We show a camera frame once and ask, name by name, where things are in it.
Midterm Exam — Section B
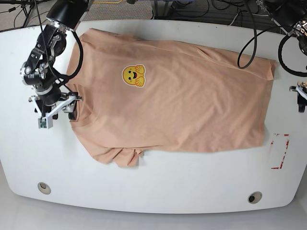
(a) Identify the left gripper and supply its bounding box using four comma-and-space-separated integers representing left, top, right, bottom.
289, 81, 307, 113

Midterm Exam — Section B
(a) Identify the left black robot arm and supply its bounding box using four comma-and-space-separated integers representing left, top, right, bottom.
256, 0, 307, 78

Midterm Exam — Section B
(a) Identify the table cable grommet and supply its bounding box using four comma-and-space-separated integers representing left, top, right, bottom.
248, 191, 262, 204
37, 182, 51, 195

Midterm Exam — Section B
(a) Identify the right table cable grommet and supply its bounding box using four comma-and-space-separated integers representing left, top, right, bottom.
248, 191, 262, 204

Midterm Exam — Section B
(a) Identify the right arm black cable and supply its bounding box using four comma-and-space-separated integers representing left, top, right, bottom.
33, 0, 85, 84

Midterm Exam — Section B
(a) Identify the black tripod stand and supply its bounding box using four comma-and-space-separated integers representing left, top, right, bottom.
0, 0, 55, 30

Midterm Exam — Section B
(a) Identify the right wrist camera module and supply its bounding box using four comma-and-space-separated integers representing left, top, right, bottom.
38, 116, 53, 129

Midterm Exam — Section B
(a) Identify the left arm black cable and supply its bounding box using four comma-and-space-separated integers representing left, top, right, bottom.
236, 0, 307, 78

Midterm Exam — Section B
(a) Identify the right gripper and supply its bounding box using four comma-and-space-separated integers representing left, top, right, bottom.
28, 88, 83, 120

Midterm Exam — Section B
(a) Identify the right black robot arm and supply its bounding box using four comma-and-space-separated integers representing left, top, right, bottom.
20, 0, 93, 126

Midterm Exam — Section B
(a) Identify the red tape rectangle marking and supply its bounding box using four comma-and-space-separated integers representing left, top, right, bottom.
269, 134, 290, 170

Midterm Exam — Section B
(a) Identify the left table cable grommet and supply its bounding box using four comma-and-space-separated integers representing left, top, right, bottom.
37, 182, 51, 195

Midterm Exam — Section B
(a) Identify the peach orange t-shirt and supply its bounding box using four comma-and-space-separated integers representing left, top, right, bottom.
69, 29, 276, 167

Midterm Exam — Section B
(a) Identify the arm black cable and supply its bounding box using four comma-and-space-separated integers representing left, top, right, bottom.
236, 0, 307, 78
33, 0, 85, 84

